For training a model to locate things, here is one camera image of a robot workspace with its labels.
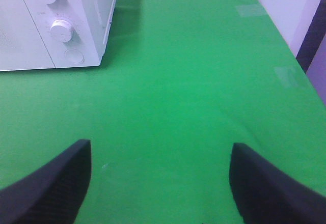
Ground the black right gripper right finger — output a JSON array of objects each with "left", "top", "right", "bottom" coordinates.
[{"left": 229, "top": 143, "right": 325, "bottom": 223}]

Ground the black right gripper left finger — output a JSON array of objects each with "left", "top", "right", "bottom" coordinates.
[{"left": 1, "top": 139, "right": 92, "bottom": 223}]

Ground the round microwave door button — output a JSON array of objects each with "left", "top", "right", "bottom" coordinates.
[{"left": 65, "top": 49, "right": 84, "bottom": 64}]

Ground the white microwave door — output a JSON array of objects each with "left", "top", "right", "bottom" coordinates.
[{"left": 1, "top": 0, "right": 55, "bottom": 71}]

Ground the clear tape patch far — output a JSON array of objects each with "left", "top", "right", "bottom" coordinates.
[{"left": 274, "top": 66, "right": 306, "bottom": 88}]

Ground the clear tape patch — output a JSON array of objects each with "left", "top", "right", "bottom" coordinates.
[
  {"left": 274, "top": 66, "right": 306, "bottom": 88},
  {"left": 236, "top": 4, "right": 268, "bottom": 18}
]

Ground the white microwave oven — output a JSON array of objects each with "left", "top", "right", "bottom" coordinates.
[{"left": 0, "top": 0, "right": 117, "bottom": 72}]

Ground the clear tape patch right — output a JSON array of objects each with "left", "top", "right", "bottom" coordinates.
[{"left": 236, "top": 4, "right": 268, "bottom": 18}]

